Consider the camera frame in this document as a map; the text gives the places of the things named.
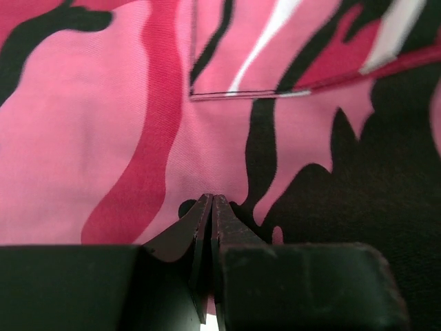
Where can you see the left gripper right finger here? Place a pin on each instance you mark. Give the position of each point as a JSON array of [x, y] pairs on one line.
[[307, 286]]

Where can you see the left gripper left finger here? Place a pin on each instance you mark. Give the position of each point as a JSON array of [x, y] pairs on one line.
[[159, 285]]

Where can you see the pink camouflage trousers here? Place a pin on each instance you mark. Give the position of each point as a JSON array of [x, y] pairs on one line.
[[319, 121]]

